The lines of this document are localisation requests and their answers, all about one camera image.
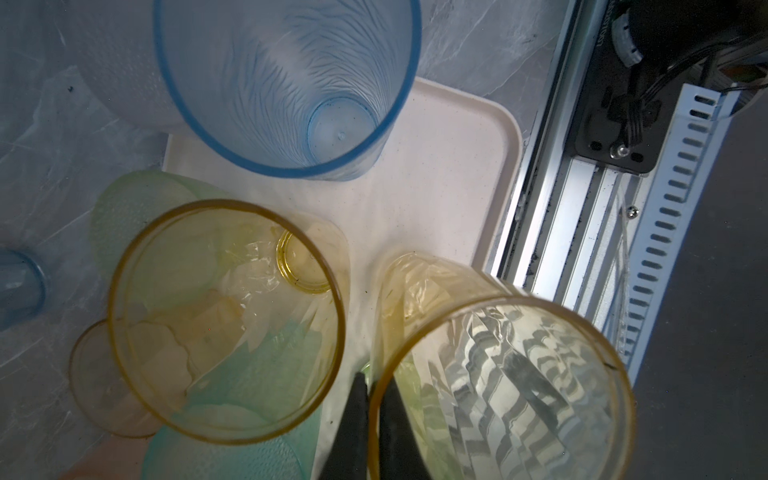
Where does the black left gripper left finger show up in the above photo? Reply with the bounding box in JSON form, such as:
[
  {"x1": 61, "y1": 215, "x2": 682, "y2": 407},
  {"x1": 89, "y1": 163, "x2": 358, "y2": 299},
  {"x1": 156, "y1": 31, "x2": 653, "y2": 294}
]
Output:
[{"x1": 319, "y1": 372, "x2": 369, "y2": 480}]

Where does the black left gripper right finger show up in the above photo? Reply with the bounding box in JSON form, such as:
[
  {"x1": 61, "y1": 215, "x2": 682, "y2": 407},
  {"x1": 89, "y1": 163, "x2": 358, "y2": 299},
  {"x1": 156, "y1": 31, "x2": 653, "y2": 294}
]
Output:
[{"x1": 378, "y1": 380, "x2": 432, "y2": 480}]

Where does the amber tall glass back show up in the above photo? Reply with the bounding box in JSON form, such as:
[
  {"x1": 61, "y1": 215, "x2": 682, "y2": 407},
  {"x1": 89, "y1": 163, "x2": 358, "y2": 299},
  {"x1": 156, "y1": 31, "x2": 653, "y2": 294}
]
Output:
[{"x1": 368, "y1": 252, "x2": 636, "y2": 479}]

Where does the teal tall glass back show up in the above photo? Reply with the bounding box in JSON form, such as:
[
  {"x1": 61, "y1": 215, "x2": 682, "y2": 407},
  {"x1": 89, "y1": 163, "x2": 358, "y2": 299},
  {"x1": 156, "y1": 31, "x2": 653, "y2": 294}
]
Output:
[{"x1": 141, "y1": 410, "x2": 321, "y2": 479}]

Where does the yellow tall glass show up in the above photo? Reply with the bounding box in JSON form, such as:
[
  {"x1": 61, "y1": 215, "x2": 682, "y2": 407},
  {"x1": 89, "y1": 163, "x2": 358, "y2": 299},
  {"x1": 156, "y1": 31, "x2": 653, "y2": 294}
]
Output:
[{"x1": 107, "y1": 199, "x2": 350, "y2": 445}]

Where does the yellow short glass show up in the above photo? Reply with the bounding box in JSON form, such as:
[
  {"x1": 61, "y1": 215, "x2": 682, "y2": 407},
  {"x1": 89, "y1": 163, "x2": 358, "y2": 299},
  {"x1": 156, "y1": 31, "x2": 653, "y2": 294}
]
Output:
[{"x1": 68, "y1": 320, "x2": 162, "y2": 439}]

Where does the green short glass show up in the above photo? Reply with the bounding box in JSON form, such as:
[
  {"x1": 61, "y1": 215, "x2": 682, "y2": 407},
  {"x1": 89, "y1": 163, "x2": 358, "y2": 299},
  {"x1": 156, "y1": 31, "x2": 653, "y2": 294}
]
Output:
[{"x1": 89, "y1": 170, "x2": 234, "y2": 278}]

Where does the blue tall glass back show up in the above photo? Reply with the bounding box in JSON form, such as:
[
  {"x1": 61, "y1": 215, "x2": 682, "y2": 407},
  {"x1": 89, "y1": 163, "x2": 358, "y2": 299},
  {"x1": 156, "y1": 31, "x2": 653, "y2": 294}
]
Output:
[{"x1": 152, "y1": 1, "x2": 422, "y2": 181}]

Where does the clear short glass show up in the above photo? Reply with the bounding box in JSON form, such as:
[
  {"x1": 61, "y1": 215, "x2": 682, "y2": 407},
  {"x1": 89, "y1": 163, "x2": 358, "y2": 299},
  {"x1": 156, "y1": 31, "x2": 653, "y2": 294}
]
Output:
[{"x1": 65, "y1": 0, "x2": 187, "y2": 134}]

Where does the pink short glass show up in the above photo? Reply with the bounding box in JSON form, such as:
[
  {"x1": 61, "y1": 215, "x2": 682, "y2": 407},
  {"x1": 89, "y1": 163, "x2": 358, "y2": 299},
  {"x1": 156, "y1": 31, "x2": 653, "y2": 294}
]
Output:
[{"x1": 60, "y1": 436, "x2": 150, "y2": 480}]

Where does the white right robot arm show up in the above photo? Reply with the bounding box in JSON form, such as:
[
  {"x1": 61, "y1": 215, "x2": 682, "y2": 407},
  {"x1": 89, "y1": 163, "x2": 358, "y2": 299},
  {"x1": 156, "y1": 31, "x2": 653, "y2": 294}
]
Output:
[{"x1": 609, "y1": 0, "x2": 767, "y2": 68}]

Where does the cream rectangular tray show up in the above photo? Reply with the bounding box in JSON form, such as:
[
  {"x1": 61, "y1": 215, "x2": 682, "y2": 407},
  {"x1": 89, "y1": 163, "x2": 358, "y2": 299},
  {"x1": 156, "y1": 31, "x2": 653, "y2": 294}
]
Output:
[{"x1": 163, "y1": 79, "x2": 523, "y2": 472}]

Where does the grey-blue tall glass back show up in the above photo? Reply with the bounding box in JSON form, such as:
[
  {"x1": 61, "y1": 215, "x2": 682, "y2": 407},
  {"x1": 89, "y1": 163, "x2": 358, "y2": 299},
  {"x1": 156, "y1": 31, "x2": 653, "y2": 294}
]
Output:
[{"x1": 1, "y1": 247, "x2": 48, "y2": 331}]

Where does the aluminium front rail frame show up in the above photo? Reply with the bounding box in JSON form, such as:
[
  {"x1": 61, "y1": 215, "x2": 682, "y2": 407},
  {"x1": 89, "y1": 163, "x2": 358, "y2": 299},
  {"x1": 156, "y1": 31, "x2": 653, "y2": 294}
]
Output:
[{"x1": 493, "y1": 1, "x2": 767, "y2": 378}]

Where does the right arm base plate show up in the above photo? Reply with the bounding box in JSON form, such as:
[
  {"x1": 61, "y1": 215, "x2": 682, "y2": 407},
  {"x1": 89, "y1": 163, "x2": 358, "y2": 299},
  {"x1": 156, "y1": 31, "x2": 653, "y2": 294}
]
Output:
[{"x1": 567, "y1": 14, "x2": 690, "y2": 174}]

